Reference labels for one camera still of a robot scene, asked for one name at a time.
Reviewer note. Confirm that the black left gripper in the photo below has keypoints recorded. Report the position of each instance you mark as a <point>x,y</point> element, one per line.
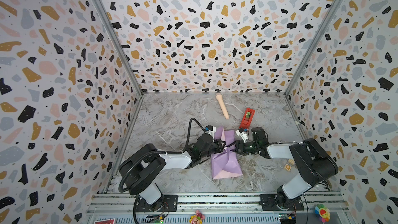
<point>216,143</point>

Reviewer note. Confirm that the aluminium corner post left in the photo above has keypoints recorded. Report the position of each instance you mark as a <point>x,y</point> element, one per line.
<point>115,41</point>

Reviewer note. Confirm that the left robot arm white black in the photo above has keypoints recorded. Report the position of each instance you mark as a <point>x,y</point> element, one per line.
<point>140,170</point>

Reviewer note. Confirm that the beige toy microphone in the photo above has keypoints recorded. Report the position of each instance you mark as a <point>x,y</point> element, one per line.
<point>224,110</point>

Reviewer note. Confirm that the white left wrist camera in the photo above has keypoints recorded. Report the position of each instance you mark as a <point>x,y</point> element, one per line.
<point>209,129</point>

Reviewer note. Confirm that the aluminium corner post right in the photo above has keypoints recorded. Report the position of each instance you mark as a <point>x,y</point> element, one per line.
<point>313,44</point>

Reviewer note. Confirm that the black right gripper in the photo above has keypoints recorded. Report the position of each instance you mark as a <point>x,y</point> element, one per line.
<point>237,146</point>

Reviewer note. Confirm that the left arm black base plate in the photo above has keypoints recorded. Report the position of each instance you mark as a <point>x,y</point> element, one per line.
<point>167,203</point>

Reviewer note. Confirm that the aluminium corner post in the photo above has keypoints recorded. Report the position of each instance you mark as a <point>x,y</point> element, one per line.
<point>115,41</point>
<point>313,44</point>

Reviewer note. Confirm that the rainbow flower toy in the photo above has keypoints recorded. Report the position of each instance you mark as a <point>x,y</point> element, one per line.
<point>322,213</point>

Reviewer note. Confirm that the small tan wooden block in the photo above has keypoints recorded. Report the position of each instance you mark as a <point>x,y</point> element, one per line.
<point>287,167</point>

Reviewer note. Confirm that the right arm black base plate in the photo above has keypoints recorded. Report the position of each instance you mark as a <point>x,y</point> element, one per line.
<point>276,202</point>

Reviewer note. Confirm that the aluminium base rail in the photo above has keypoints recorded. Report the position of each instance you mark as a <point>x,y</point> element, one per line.
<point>218,208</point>

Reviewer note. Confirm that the red tape dispenser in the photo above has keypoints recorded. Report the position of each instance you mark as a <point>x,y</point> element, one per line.
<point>247,118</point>

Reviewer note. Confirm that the pink yellow flower toy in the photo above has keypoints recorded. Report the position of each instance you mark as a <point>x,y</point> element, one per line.
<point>197,218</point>

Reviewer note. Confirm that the pink wrapping paper sheet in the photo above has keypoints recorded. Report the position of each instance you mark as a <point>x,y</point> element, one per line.
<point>225,164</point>

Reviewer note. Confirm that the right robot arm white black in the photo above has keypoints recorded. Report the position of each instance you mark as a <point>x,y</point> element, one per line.
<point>313,163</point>

